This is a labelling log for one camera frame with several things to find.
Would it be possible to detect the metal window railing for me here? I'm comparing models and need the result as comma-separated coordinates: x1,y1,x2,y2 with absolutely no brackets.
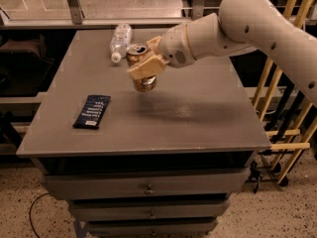
0,0,286,29

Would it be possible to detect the black floor cable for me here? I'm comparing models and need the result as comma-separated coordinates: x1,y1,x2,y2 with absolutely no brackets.
28,191,52,238

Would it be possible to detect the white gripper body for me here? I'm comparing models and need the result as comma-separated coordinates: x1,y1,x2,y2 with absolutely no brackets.
158,24,196,68

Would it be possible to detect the top grey drawer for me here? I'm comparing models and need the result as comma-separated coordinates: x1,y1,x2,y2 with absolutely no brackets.
42,168,249,200

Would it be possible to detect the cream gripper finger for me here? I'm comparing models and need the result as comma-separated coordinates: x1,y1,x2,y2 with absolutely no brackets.
147,36,161,55
127,55,168,80

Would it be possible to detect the clear plastic water bottle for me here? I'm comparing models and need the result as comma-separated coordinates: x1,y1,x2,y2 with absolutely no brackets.
110,24,132,63

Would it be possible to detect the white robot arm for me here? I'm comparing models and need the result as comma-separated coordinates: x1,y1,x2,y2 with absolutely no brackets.
128,0,317,105

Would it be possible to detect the orange soda can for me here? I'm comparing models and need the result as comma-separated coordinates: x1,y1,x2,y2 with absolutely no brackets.
127,42,157,92

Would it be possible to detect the dark blue rxbar wrapper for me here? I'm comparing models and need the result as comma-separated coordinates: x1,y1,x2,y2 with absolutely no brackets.
72,95,111,130

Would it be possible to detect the bottom grey drawer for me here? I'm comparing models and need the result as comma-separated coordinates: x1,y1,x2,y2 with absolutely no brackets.
87,219,217,236

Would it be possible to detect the grey drawer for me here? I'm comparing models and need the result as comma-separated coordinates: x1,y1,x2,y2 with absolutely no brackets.
87,219,217,236
70,200,229,221
42,168,249,200

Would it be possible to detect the grey drawer cabinet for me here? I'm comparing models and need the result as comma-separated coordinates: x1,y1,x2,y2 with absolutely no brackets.
18,30,269,226

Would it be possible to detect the middle grey drawer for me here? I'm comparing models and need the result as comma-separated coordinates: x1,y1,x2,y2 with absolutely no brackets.
70,200,229,221

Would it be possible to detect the wooden folding rack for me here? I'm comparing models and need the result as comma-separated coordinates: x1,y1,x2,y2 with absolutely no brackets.
252,0,317,186

